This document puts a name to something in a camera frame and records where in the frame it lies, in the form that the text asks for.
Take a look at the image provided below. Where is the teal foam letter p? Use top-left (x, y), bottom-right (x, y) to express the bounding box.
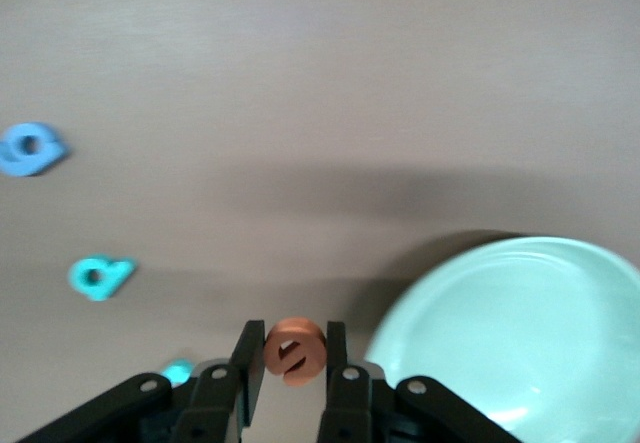
top-left (67, 256), bottom-right (137, 303)

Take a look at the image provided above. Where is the teal foam letter r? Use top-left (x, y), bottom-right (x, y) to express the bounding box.
top-left (160, 358), bottom-right (195, 387)

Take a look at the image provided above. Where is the orange foam letter e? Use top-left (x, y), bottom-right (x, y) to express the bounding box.
top-left (263, 317), bottom-right (329, 390)

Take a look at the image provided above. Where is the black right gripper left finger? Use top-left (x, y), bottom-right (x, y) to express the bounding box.
top-left (14, 319), bottom-right (267, 443)

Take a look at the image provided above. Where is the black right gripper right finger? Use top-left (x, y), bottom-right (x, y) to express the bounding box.
top-left (317, 320), bottom-right (524, 443)

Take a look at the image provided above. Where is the pale green plate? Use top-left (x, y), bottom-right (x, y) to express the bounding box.
top-left (362, 235), bottom-right (640, 443)

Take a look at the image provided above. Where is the brown table cover sheet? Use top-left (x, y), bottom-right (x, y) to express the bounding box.
top-left (0, 0), bottom-right (640, 443)

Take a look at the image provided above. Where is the blue foam letter g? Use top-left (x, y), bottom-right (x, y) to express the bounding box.
top-left (0, 122), bottom-right (70, 178)

